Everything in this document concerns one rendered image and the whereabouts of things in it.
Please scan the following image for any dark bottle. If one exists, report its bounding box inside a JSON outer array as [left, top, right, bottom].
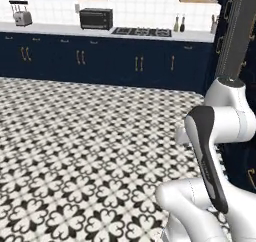
[[179, 13, 186, 33]]

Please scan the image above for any wooden wall shelf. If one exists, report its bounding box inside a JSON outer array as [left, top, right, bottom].
[[178, 0, 220, 4]]

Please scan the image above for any silver toaster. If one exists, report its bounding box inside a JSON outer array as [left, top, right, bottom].
[[9, 0, 34, 28]]

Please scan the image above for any black gas hob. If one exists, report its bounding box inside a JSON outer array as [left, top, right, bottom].
[[111, 26, 173, 39]]

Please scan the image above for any grey knife block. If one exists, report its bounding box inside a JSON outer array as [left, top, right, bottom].
[[210, 14, 220, 35]]

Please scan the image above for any navy base cupboard run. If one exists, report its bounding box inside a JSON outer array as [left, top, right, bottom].
[[0, 31, 216, 95]]

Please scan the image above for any pale green bottle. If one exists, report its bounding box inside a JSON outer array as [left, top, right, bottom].
[[173, 13, 180, 33]]

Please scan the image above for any black toaster oven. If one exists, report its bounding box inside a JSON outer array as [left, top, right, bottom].
[[78, 7, 114, 32]]

